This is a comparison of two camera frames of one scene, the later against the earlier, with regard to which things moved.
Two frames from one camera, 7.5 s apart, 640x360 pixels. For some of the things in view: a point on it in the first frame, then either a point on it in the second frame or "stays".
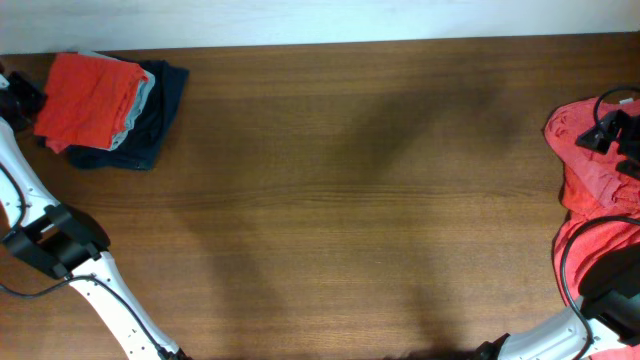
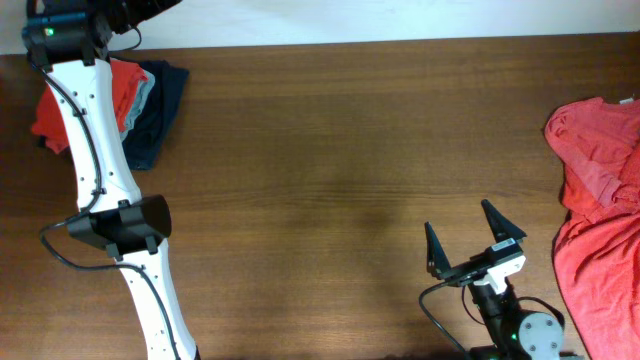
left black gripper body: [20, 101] → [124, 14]
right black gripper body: [630, 148] → [465, 273]
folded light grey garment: [144, 92] stays
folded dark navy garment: [139, 146] stays
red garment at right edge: [602, 205] stays
